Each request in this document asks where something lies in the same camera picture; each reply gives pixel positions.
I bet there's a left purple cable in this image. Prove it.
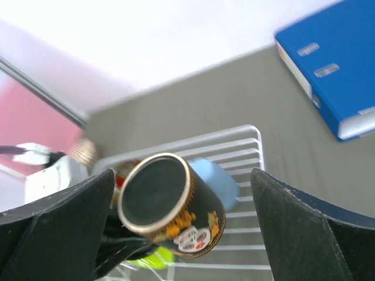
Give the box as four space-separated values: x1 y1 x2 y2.
0 145 27 155

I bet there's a red floral bowl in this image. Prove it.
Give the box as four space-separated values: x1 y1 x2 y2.
112 159 141 204

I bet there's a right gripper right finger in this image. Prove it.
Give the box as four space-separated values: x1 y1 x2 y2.
250 169 374 280

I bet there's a black skull mug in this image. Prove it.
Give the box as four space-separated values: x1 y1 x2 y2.
117 153 226 258

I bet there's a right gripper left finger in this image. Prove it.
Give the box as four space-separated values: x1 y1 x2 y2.
1 169 114 280

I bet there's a white wire dish rack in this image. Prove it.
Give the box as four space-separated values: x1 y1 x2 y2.
93 125 273 280

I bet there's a lime green plate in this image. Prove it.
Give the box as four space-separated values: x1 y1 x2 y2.
128 247 175 270

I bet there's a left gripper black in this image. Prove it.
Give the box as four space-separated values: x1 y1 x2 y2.
93 208 158 278

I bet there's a blue binder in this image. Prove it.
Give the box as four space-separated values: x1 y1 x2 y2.
274 1 374 142

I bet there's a patterned small bowl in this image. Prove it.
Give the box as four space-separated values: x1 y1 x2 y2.
69 138 97 167

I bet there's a pink binder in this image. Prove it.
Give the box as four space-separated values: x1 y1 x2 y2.
0 78 86 176

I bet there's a light blue cup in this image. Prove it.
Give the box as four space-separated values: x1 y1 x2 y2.
188 158 240 212

